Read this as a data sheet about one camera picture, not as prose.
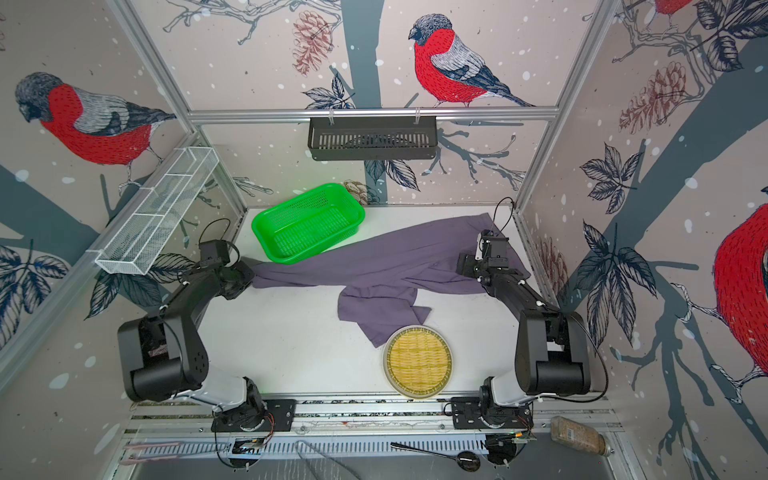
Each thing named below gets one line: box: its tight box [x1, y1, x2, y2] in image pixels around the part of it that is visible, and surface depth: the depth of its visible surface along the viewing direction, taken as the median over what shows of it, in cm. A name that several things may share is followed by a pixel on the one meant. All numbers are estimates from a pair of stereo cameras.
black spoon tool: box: [390, 442, 481, 472], surface depth 68 cm
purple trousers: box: [244, 212, 531, 346], surface depth 100 cm
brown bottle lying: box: [550, 416, 611, 457], surface depth 68 cm
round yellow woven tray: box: [383, 325, 453, 399], surface depth 83 cm
